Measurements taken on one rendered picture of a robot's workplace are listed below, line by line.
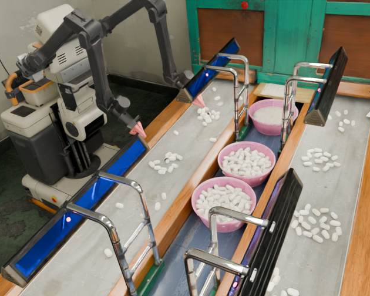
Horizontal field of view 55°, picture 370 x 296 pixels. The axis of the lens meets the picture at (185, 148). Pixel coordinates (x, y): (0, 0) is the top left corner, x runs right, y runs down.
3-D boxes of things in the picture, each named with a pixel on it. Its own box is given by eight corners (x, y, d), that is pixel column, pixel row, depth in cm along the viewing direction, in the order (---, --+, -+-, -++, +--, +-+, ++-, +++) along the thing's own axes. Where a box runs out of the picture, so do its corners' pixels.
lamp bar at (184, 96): (175, 101, 160) (174, 87, 156) (227, 49, 202) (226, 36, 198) (191, 104, 157) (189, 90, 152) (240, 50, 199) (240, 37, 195)
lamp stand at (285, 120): (276, 157, 178) (283, 77, 151) (287, 135, 192) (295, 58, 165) (316, 166, 170) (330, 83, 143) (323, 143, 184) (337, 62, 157)
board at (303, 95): (252, 95, 213) (252, 93, 212) (260, 83, 223) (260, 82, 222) (309, 103, 199) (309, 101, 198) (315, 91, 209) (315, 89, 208)
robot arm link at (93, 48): (90, 18, 144) (74, 32, 137) (102, 22, 142) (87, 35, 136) (107, 98, 176) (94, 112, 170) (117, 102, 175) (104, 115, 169)
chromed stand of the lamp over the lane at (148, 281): (93, 291, 129) (54, 206, 102) (125, 249, 143) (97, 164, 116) (137, 312, 121) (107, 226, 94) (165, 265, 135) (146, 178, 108)
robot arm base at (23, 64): (34, 53, 178) (14, 63, 171) (39, 46, 172) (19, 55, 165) (46, 67, 180) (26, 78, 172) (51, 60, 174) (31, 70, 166)
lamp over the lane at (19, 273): (2, 278, 94) (-10, 262, 90) (133, 145, 136) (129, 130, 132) (23, 289, 91) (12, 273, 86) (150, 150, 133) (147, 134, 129)
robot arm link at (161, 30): (156, -1, 174) (145, 9, 167) (167, -1, 171) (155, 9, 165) (171, 74, 203) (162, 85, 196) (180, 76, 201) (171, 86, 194)
